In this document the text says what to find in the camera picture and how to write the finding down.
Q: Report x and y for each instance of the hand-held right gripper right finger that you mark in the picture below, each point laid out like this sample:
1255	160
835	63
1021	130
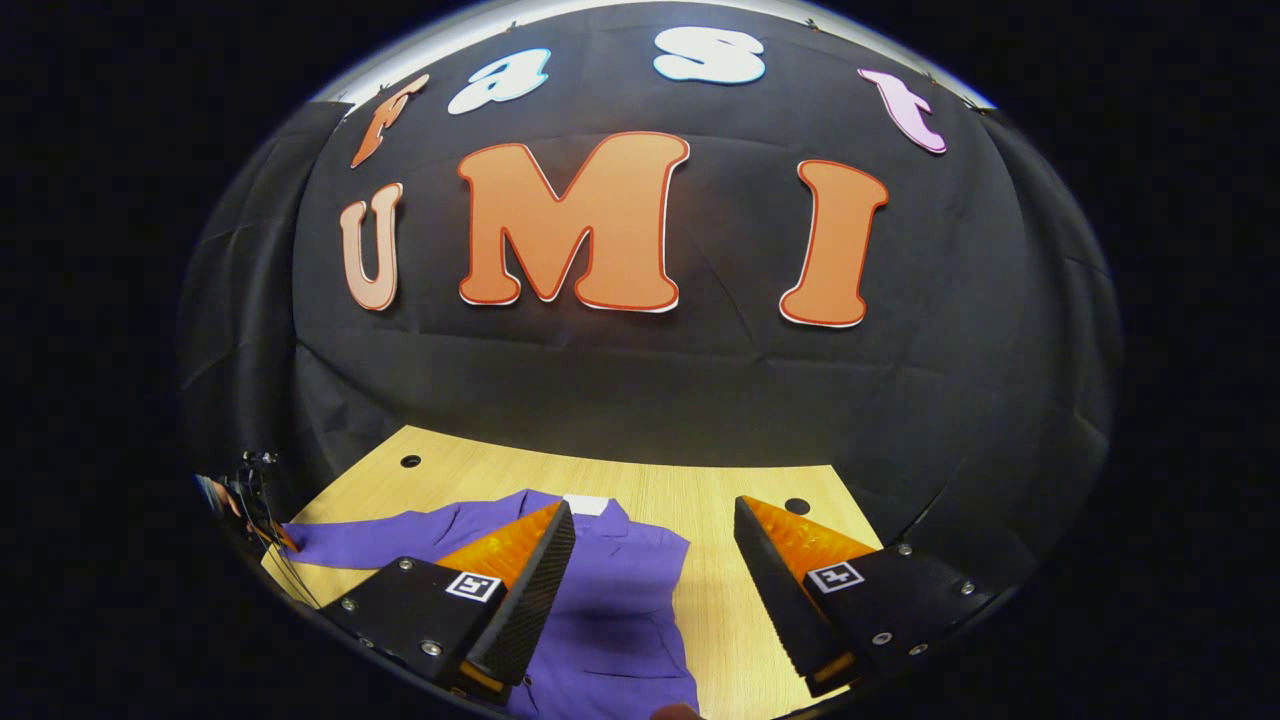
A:
775	590

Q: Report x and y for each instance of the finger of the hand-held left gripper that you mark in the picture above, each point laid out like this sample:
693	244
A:
285	540

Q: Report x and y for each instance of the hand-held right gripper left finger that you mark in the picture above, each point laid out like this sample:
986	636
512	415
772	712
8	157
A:
530	600

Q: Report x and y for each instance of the black backdrop cloth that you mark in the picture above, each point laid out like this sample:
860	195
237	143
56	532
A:
650	390

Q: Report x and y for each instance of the purple shirt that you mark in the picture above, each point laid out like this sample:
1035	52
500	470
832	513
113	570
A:
620	600

